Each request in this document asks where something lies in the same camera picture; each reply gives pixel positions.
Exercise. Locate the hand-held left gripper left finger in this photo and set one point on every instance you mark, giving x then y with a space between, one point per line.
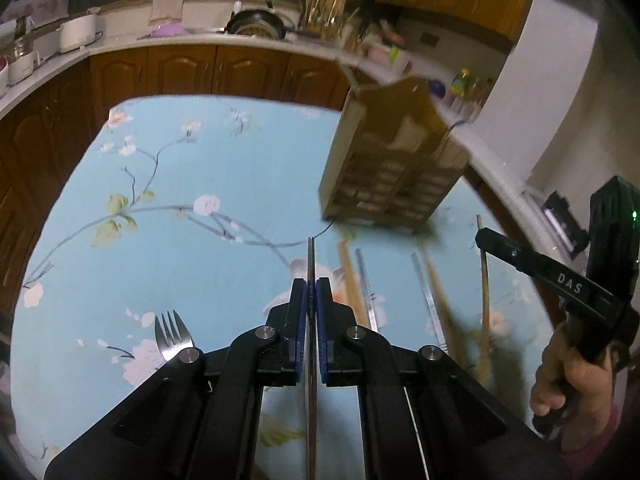
300 332

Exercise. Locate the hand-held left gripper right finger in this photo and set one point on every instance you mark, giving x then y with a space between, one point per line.
322 332

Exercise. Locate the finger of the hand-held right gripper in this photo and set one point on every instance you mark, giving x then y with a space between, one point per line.
540 266

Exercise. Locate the wooden chopstick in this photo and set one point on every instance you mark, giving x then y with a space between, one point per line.
483 285
442 300
347 275

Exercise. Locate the metal chopstick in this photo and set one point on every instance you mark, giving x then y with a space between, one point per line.
311 260
365 287
425 290

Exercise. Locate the metal fork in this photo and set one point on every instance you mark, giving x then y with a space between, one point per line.
172 340

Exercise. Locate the wooden utensil holder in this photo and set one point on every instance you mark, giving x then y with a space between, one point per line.
390 180

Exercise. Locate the person's right forearm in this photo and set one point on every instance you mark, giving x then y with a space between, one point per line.
600 440

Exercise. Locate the person's right hand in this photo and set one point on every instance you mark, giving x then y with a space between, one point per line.
580 385

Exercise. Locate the gas stove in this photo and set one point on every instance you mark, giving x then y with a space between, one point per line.
562 220

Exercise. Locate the row of spice containers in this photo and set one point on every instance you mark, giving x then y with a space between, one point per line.
462 107

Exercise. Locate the cooking oil bottles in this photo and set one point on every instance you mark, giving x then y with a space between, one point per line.
470 85

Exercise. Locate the blue small object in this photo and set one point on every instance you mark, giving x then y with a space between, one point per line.
437 88

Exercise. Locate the stack of pink green bowls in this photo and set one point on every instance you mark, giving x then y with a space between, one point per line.
390 50

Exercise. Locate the wooden lower cabinets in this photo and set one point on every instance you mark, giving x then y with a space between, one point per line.
175 72

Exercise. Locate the black wok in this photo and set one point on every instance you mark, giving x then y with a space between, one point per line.
255 22

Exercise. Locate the kitchen utensil rack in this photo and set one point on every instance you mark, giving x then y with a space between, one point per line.
325 15

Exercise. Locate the purple cloth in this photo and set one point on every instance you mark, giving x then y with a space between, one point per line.
170 30

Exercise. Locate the white kitchen countertop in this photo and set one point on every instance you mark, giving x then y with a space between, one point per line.
125 45

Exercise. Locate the beige hanging towel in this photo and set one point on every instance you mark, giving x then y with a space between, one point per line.
167 8

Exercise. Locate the white electric pot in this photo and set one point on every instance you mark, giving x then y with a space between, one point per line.
77 32

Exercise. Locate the small white kitchen appliance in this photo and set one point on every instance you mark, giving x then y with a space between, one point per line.
22 67

